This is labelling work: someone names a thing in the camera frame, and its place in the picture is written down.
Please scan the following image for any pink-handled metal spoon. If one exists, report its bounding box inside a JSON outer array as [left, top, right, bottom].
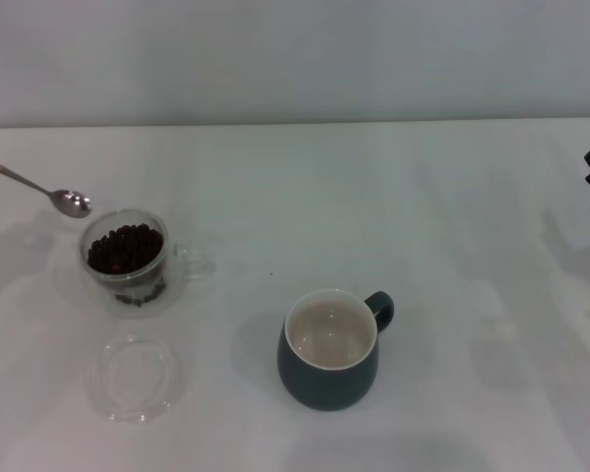
[[0, 150, 92, 219]]

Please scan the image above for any coffee beans pile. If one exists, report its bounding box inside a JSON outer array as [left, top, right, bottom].
[[87, 223, 168, 307]]

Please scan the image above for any dark teal ceramic mug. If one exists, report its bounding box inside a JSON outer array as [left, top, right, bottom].
[[276, 288, 395, 412]]

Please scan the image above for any clear glass saucer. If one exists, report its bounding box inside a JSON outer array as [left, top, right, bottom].
[[90, 333, 183, 425]]

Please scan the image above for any double-walled glass cup with handle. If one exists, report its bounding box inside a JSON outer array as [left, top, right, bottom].
[[80, 208, 216, 319]]

